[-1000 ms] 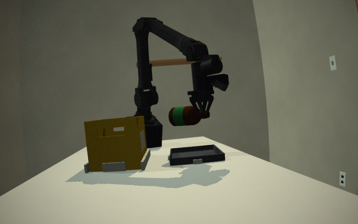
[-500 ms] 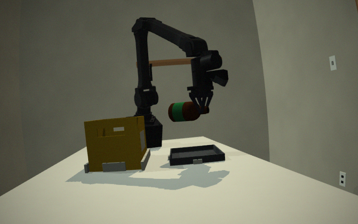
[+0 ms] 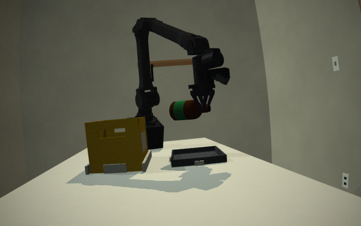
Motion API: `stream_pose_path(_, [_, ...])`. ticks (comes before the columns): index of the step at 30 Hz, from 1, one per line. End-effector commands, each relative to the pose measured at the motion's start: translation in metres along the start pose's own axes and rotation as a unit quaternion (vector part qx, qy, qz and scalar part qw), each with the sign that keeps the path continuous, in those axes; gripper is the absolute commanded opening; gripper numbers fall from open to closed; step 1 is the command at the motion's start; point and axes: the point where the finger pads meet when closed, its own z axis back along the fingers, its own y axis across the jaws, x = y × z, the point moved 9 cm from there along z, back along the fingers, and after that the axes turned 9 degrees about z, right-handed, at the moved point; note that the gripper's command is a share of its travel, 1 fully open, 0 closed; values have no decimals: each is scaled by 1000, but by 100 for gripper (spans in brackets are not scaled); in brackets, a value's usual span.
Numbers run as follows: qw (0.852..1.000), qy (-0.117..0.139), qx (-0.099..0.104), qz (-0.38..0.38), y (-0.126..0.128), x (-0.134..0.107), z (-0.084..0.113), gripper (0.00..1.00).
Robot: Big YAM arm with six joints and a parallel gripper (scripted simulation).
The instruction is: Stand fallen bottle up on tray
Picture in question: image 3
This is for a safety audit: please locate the yellow divided crate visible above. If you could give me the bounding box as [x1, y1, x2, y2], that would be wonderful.
[85, 117, 148, 173]

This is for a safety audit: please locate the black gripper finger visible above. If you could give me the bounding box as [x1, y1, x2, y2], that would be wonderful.
[190, 91, 209, 112]
[198, 91, 215, 105]

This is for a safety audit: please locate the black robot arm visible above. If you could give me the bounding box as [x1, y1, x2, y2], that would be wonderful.
[132, 18, 230, 126]

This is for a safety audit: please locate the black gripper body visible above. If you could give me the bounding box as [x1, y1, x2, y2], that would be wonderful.
[188, 69, 215, 92]

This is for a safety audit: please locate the brown glass bottle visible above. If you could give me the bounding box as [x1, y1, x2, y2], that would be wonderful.
[169, 100, 211, 120]

